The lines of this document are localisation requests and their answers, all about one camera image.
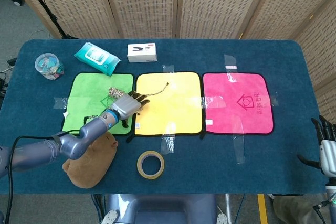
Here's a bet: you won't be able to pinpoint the clear jar of binder clips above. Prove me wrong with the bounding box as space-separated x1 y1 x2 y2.
34 52 65 81

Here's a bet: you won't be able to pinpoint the black floor cables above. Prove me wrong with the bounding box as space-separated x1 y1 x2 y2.
0 57 17 99

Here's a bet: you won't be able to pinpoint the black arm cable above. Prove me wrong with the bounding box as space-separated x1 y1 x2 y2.
4 129 82 224

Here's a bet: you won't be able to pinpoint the small white cardboard box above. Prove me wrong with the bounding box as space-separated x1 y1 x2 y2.
127 42 158 63

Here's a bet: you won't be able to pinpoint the green microfibre cloth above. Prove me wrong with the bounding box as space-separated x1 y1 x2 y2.
60 72 135 136

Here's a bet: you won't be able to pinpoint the blue carpet table cover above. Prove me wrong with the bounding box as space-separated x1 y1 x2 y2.
0 39 329 196

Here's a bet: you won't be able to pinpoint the brown capybara plush toy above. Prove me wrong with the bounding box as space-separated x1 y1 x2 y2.
61 132 119 189

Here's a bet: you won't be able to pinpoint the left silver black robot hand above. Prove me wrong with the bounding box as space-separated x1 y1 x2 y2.
110 90 151 120

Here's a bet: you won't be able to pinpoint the yellow microfibre cloth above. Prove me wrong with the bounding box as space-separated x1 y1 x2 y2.
125 71 203 144

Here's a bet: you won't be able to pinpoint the twine bundle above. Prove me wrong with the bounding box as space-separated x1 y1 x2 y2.
108 81 169 128

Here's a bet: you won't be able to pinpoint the blue cable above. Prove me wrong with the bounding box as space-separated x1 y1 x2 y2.
91 194 106 224
233 194 246 224

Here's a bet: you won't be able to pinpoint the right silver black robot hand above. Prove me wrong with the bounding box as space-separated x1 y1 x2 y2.
297 115 336 177

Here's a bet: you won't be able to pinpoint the blue-grey robot torso base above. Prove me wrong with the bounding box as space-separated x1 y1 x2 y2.
101 194 228 224

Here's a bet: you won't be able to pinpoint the teal wet wipes pack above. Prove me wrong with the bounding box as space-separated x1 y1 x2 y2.
73 42 122 77

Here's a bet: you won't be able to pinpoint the pink microfibre cloth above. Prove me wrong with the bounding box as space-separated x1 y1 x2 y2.
199 72 275 141

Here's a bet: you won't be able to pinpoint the clear yellowish packing tape roll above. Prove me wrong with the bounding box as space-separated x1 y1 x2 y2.
136 150 165 180

